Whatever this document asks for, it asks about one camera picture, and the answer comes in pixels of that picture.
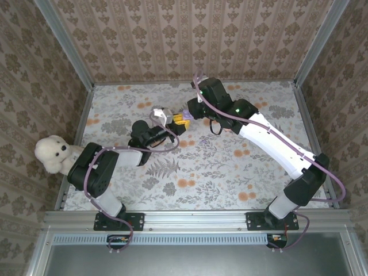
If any floral patterned table cover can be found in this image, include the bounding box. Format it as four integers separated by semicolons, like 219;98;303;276
62;82;331;211

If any white teddy bear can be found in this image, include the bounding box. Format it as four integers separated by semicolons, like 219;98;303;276
34;134;87;175

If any grey metal panel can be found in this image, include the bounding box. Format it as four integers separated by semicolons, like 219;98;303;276
43;233;357;276

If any thin black left gripper cable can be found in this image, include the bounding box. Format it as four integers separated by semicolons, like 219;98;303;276
143;137;168;149

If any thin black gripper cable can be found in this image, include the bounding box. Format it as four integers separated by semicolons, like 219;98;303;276
209;119;223;136
143;137;168;149

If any thin black right gripper cable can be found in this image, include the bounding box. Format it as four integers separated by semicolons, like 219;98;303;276
209;119;223;136

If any thin aluminium table end rail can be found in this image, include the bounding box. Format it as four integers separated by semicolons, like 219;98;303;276
93;81;297;86

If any aluminium table side rail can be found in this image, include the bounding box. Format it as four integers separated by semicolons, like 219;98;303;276
54;85;95;211
293;82;340;210

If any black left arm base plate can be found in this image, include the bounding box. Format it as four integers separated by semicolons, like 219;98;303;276
93;212;145;232

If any aluminium mounting rail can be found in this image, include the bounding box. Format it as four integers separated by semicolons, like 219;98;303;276
43;209;352;233

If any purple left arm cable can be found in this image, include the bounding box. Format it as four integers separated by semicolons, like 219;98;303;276
85;110;181;255

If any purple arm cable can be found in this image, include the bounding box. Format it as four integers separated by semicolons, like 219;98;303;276
194;70;346;252
85;110;181;255

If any grey slotted cable duct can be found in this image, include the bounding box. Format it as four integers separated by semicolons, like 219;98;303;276
53;233;269;246

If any aluminium frame post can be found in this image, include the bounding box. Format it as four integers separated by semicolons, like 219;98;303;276
33;0;95;90
293;0;351;87

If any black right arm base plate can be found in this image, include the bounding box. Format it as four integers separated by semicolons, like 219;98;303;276
246;212;300;232

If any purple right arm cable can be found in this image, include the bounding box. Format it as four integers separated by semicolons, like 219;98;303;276
194;70;346;252

